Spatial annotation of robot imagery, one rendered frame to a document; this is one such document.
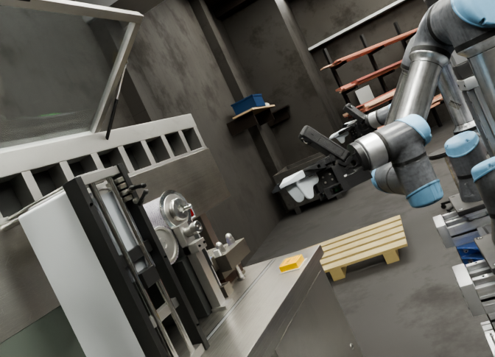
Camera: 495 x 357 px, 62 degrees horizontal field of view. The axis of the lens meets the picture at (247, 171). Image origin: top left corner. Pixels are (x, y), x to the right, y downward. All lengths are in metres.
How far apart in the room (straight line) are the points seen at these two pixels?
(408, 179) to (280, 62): 8.05
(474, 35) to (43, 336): 1.37
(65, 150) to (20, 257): 0.44
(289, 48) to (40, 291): 7.94
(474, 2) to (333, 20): 9.92
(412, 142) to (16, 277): 1.14
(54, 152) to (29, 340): 0.63
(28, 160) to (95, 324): 0.60
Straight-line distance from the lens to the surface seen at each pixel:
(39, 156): 1.59
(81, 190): 1.01
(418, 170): 0.94
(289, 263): 1.44
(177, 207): 1.39
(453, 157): 1.69
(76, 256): 1.23
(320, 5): 10.99
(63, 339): 1.47
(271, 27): 9.03
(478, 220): 1.72
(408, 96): 1.10
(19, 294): 1.41
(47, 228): 1.27
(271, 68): 8.96
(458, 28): 1.04
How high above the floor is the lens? 1.33
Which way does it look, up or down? 3 degrees down
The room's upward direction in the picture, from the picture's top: 25 degrees counter-clockwise
